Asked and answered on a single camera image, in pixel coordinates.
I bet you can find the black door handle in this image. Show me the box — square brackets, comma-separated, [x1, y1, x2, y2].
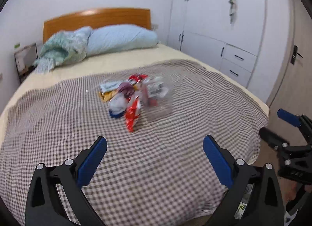
[290, 45, 304, 65]

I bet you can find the red crumpled wrapper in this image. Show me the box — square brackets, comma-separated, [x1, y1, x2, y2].
[128, 73, 148, 84]

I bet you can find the white crumpled plastic bag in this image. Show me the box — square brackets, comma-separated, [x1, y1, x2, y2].
[108, 93, 128, 113]

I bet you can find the light blue pillow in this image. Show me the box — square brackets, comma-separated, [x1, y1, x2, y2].
[86, 24, 159, 57]

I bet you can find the green patterned quilt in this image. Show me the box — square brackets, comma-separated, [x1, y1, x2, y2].
[33, 26, 93, 73]

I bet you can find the wooden headboard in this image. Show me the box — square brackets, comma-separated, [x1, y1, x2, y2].
[43, 7, 151, 42]

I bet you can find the lined trash bin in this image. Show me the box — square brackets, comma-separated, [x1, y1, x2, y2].
[234, 184, 253, 220]

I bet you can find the yellow snack packet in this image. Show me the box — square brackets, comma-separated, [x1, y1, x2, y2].
[98, 90, 118, 102]

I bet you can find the purple crumpled cloth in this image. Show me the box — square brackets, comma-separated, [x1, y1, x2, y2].
[118, 82, 135, 99]

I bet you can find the blue bottle cap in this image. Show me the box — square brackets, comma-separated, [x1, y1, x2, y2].
[109, 110, 126, 119]

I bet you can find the red snack wrapper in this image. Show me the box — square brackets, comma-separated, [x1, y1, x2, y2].
[125, 95, 141, 133]

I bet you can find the beige wooden door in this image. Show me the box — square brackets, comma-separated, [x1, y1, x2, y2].
[265, 0, 312, 148]

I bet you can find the brown checkered blanket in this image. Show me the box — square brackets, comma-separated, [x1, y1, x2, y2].
[0, 59, 269, 226]

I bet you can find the white wardrobe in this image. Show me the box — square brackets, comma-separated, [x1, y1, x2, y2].
[168, 0, 291, 102]

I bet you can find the black frame nightstand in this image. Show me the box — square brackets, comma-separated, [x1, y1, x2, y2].
[14, 43, 38, 83]

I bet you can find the white paper packet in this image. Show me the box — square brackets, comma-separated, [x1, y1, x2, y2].
[100, 81, 123, 93]

